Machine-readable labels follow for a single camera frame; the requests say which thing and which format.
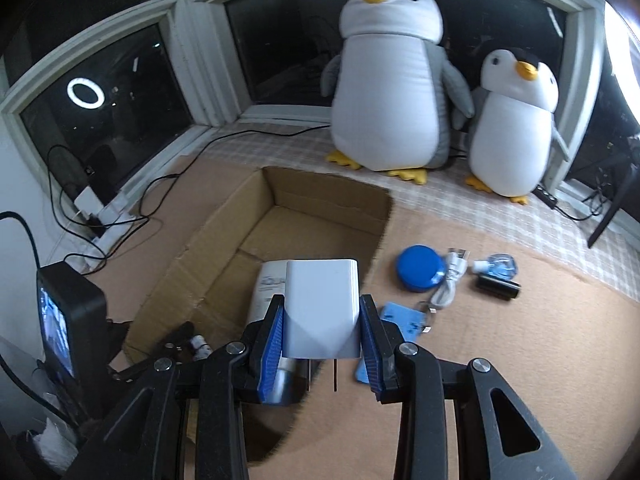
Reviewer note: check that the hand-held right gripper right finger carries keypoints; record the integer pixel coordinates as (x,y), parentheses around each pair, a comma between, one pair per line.
(372,355)

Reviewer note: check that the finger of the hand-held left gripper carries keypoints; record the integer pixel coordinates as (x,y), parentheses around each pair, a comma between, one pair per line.
(175,340)

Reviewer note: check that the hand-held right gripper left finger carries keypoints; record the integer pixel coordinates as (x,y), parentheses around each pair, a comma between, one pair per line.
(272,355)

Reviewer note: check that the white and blue lotion tube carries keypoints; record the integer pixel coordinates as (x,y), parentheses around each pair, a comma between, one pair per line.
(270,290)

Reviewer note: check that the white charger plug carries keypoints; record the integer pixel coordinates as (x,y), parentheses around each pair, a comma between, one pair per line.
(322,310)

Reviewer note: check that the small black cylinder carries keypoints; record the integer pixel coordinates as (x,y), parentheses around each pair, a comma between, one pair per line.
(497,287)

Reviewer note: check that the clear blue small bottle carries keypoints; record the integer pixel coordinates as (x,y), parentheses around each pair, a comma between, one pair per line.
(500,266)

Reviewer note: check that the cardboard box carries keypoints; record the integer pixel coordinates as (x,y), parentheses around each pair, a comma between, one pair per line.
(320,200)

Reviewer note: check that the blue round lid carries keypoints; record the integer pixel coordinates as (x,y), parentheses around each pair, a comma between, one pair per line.
(420,267)

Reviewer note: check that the white power strip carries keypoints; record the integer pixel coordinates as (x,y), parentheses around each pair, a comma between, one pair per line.
(117,210)

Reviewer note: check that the white cloth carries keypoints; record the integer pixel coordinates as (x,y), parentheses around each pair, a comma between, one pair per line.
(55,440)

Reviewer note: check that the brown mat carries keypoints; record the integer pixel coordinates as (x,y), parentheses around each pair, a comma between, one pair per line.
(500,360)

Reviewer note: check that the checked cloth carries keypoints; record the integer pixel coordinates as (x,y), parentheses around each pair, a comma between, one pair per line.
(450,220)

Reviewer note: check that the black power strip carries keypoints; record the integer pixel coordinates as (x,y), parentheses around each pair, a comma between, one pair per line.
(545,196)

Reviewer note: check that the small penguin plush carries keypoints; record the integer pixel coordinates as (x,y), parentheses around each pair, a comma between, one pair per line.
(510,150)

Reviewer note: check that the large penguin plush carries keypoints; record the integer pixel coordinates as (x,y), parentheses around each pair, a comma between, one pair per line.
(390,100)

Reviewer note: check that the white window frame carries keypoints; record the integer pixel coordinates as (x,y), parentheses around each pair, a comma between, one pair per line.
(200,60)

